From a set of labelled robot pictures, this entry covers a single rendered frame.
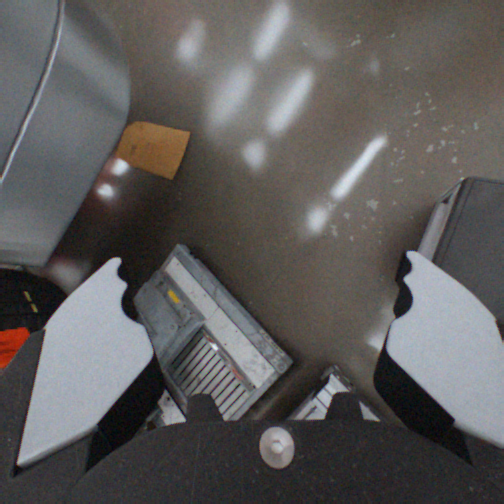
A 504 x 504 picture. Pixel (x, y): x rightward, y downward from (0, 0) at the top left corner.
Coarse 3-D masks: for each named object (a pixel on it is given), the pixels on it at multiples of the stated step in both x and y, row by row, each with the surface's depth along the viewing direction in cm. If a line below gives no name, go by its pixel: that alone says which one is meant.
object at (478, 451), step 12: (456, 432) 5; (444, 444) 5; (456, 444) 5; (468, 444) 4; (480, 444) 4; (492, 444) 4; (468, 456) 4; (480, 456) 4; (492, 456) 4; (480, 468) 4; (492, 468) 4; (492, 480) 4
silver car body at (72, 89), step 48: (0, 0) 32; (48, 0) 36; (96, 0) 49; (0, 48) 34; (48, 48) 38; (96, 48) 44; (0, 96) 37; (48, 96) 41; (96, 96) 46; (0, 144) 41; (48, 144) 45; (96, 144) 51; (0, 192) 45; (48, 192) 50; (0, 240) 50; (48, 240) 57
